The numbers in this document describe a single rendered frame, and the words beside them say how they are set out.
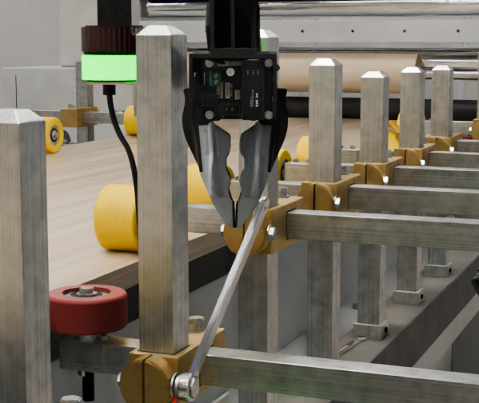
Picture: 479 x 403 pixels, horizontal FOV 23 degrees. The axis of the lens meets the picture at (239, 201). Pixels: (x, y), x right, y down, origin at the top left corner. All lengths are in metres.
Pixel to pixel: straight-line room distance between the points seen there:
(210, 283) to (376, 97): 0.37
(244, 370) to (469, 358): 2.74
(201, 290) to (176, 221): 0.63
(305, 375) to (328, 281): 0.47
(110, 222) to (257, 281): 0.20
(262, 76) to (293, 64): 2.77
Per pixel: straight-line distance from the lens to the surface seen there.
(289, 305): 2.07
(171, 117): 1.04
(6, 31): 11.30
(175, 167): 1.05
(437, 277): 2.27
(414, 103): 1.99
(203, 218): 1.36
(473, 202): 1.52
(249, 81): 0.93
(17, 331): 0.84
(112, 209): 1.38
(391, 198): 1.54
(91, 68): 1.06
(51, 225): 1.63
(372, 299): 1.79
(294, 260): 2.07
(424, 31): 3.58
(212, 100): 0.94
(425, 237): 1.28
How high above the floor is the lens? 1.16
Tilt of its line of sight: 8 degrees down
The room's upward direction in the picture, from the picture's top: straight up
